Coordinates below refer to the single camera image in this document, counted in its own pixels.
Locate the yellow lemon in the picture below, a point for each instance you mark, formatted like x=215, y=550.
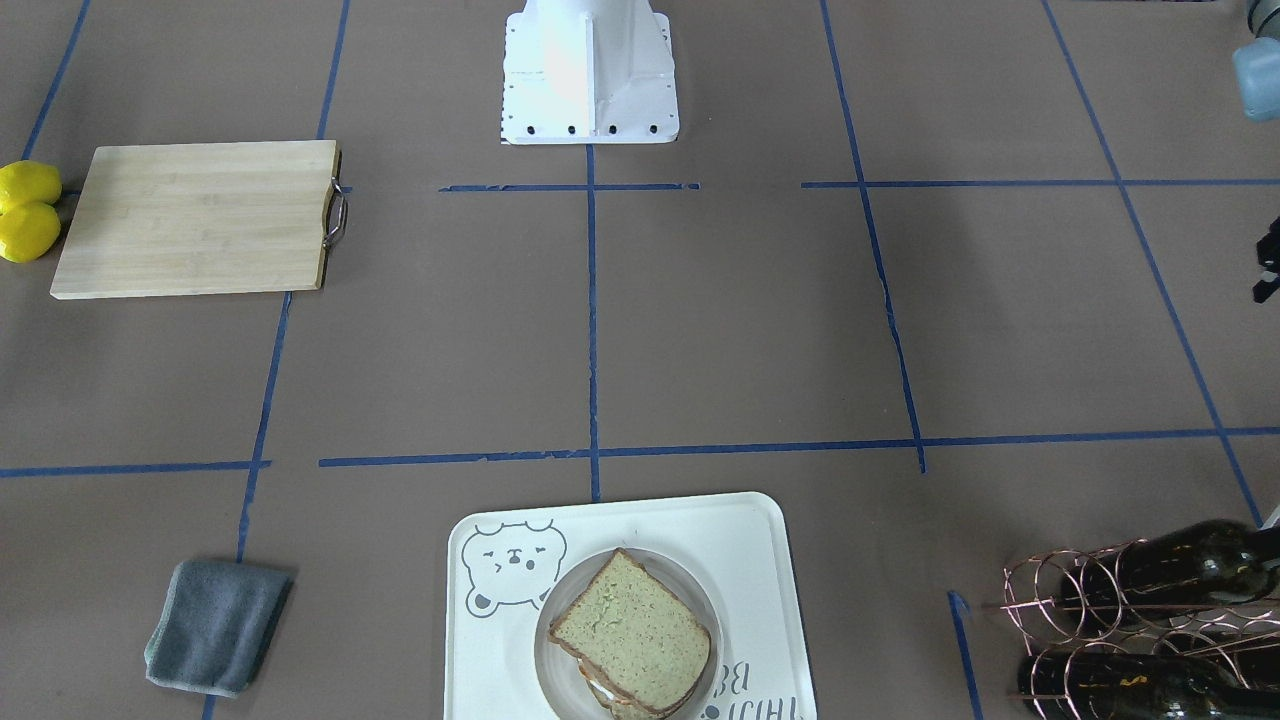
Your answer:
x=29, y=231
x=27, y=181

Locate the white round plate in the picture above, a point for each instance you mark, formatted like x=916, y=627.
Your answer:
x=559, y=676

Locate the wooden cutting board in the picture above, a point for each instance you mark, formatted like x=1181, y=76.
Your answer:
x=187, y=219

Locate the fried egg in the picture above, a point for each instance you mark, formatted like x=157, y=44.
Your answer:
x=603, y=696

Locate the bread slice on plate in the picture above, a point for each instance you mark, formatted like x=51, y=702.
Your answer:
x=672, y=677

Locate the grey folded cloth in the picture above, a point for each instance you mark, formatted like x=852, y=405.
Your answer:
x=216, y=627

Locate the dark wine bottle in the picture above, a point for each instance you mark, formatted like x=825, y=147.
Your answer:
x=1214, y=563
x=1108, y=684

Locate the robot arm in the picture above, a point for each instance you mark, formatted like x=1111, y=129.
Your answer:
x=1257, y=74

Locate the dark wine bottle lower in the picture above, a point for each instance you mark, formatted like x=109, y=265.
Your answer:
x=1108, y=684

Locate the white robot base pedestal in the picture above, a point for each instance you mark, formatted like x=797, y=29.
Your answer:
x=580, y=72

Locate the dark wine bottle upper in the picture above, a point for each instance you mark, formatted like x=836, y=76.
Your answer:
x=1214, y=563

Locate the bread slice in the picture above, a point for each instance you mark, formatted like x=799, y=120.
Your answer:
x=625, y=609
x=672, y=677

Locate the lower yellow lemon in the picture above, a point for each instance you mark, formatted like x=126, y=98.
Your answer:
x=29, y=231

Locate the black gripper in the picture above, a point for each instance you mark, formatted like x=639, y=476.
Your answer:
x=1271, y=262

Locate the upper yellow lemon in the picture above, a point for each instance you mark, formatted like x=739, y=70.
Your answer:
x=27, y=181

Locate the copper wire bottle rack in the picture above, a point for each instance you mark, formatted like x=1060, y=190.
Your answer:
x=1241, y=638

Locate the cream bear tray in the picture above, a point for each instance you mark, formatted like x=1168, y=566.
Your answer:
x=502, y=564

